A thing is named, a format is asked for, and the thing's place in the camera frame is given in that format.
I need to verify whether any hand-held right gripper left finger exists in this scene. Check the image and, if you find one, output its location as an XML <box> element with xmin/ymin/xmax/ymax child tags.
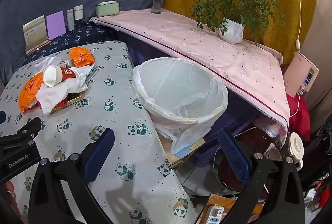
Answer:
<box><xmin>28</xmin><ymin>128</ymin><xmax>116</xmax><ymax>224</ymax></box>

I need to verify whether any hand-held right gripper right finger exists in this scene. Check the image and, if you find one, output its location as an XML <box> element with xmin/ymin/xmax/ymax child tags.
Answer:
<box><xmin>218</xmin><ymin>127</ymin><xmax>305</xmax><ymax>224</ymax></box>

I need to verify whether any red wrapper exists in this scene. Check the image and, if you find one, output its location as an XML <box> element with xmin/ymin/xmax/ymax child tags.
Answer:
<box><xmin>37</xmin><ymin>99</ymin><xmax>68</xmax><ymax>112</ymax></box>

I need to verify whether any white tissue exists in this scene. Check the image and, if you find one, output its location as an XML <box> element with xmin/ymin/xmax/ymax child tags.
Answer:
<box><xmin>35</xmin><ymin>56</ymin><xmax>95</xmax><ymax>115</ymax></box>

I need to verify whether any black and gold cigarette box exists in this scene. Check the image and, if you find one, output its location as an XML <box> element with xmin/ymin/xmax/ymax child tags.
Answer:
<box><xmin>50</xmin><ymin>91</ymin><xmax>83</xmax><ymax>113</ymax></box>

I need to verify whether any white bag-lined trash bin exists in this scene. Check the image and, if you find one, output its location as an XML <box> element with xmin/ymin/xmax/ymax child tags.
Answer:
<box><xmin>132</xmin><ymin>57</ymin><xmax>229</xmax><ymax>154</ymax></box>

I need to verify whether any dark red cushion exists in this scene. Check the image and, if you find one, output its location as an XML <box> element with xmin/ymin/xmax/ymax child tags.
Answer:
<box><xmin>218</xmin><ymin>131</ymin><xmax>282</xmax><ymax>188</ymax></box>

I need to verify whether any orange plastic bag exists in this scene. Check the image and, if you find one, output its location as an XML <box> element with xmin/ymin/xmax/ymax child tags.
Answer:
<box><xmin>69</xmin><ymin>47</ymin><xmax>95</xmax><ymax>68</ymax></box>
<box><xmin>18</xmin><ymin>72</ymin><xmax>46</xmax><ymax>113</ymax></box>

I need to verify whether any panda print cloth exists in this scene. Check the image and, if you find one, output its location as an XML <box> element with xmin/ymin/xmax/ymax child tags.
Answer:
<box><xmin>0</xmin><ymin>41</ymin><xmax>198</xmax><ymax>224</ymax></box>

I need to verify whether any wooden board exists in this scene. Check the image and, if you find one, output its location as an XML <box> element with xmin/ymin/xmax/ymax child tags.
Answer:
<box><xmin>157</xmin><ymin>133</ymin><xmax>206</xmax><ymax>170</ymax></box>
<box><xmin>193</xmin><ymin>194</ymin><xmax>262</xmax><ymax>224</ymax></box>

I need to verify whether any white flask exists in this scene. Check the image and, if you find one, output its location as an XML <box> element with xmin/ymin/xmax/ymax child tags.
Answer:
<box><xmin>288</xmin><ymin>132</ymin><xmax>304</xmax><ymax>170</ymax></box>

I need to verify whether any white power strip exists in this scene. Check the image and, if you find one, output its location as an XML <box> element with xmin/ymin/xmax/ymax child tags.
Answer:
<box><xmin>205</xmin><ymin>204</ymin><xmax>225</xmax><ymax>224</ymax></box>

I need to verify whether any red and white paper cup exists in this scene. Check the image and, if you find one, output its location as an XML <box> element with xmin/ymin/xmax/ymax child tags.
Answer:
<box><xmin>42</xmin><ymin>64</ymin><xmax>81</xmax><ymax>88</ymax></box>

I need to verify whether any red cloth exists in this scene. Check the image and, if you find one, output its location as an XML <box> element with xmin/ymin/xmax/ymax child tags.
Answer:
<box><xmin>288</xmin><ymin>95</ymin><xmax>310</xmax><ymax>141</ymax></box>

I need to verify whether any desk calendar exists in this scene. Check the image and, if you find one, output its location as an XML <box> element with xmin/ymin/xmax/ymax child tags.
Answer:
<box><xmin>23</xmin><ymin>15</ymin><xmax>52</xmax><ymax>54</ymax></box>

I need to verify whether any purple card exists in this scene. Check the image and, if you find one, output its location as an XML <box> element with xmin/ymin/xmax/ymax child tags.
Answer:
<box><xmin>46</xmin><ymin>11</ymin><xmax>66</xmax><ymax>40</ymax></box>

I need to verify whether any navy print cloth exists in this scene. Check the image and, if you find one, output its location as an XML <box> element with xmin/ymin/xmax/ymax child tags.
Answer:
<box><xmin>24</xmin><ymin>20</ymin><xmax>112</xmax><ymax>64</ymax></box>

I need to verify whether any pink cloth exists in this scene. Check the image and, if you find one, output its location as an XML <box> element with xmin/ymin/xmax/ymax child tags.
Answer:
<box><xmin>89</xmin><ymin>9</ymin><xmax>290</xmax><ymax>136</ymax></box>

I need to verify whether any green potted plant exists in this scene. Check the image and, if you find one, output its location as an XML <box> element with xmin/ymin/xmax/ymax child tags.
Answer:
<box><xmin>178</xmin><ymin>0</ymin><xmax>286</xmax><ymax>45</ymax></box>

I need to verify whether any white cylinder container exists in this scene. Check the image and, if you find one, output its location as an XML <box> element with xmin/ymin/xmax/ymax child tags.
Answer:
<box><xmin>74</xmin><ymin>5</ymin><xmax>84</xmax><ymax>21</ymax></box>

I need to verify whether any green tissue box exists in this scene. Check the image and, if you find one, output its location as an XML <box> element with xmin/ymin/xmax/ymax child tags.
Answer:
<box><xmin>95</xmin><ymin>0</ymin><xmax>119</xmax><ymax>17</ymax></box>

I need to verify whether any white wall device with display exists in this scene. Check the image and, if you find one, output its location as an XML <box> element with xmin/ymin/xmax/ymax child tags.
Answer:
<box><xmin>283</xmin><ymin>51</ymin><xmax>319</xmax><ymax>97</ymax></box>

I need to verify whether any white cable with switch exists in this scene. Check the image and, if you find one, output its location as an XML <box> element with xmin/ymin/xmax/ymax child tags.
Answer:
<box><xmin>292</xmin><ymin>0</ymin><xmax>303</xmax><ymax>53</ymax></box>

